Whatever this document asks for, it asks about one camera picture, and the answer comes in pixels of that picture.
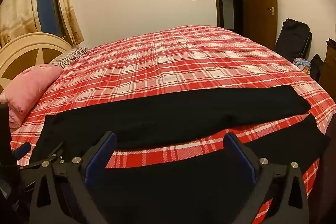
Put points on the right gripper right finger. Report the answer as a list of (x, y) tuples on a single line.
[(283, 184)]

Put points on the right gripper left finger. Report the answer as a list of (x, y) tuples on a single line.
[(60, 193)]

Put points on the black pants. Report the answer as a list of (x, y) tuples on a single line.
[(202, 189)]

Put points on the pink folded quilt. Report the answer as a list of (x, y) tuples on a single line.
[(24, 91)]

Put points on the dark wooden cabinet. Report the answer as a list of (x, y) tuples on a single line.
[(328, 74)]

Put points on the striped grey pillow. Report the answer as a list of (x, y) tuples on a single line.
[(66, 58)]

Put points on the colourful clothes pile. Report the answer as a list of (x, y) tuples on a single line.
[(303, 64)]

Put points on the cream wooden headboard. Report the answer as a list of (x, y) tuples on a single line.
[(27, 51)]

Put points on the black suitcase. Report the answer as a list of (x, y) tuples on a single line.
[(294, 40)]

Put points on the right beige curtain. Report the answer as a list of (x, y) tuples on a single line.
[(70, 23)]

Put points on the beige curtain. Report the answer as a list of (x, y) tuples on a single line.
[(18, 17), (70, 23)]

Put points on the red plaid bed sheet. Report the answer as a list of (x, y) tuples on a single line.
[(174, 60)]

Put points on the left beige curtain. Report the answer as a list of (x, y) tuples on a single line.
[(18, 17)]

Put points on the brown wooden door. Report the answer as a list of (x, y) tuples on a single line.
[(259, 24)]

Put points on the metal door handle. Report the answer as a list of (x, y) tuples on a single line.
[(272, 10)]

